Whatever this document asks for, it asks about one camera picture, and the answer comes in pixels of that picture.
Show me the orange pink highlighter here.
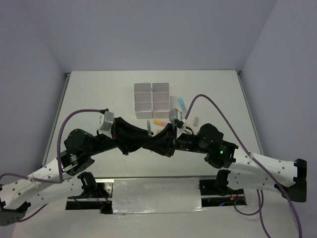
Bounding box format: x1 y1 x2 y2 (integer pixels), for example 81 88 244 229
154 119 167 127

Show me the blue highlighter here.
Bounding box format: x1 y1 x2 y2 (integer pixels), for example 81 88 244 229
178 98 187 111

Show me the green pen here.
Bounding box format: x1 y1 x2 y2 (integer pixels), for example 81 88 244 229
147 120 153 136

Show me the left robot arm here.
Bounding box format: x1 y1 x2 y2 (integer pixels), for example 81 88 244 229
0 112 165 227

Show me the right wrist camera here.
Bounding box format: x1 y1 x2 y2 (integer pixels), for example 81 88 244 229
169 108 186 137

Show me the beige eraser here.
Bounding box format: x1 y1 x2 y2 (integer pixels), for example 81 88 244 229
193 117 199 127

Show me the silver foil cover plate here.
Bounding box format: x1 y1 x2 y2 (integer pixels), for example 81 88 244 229
112 178 203 214

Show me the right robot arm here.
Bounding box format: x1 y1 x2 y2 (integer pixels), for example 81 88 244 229
143 123 307 203

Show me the right white organizer tray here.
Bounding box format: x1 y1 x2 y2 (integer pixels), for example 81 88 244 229
152 83 170 119

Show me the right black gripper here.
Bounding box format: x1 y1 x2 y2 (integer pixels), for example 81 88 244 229
144 122 208 157

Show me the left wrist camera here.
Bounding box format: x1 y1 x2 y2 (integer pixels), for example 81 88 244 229
98 109 114 138

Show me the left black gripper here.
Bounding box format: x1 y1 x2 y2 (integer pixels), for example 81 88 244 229
86 117 154 156

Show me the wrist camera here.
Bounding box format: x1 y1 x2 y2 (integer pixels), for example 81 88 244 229
169 108 186 137
98 109 114 138

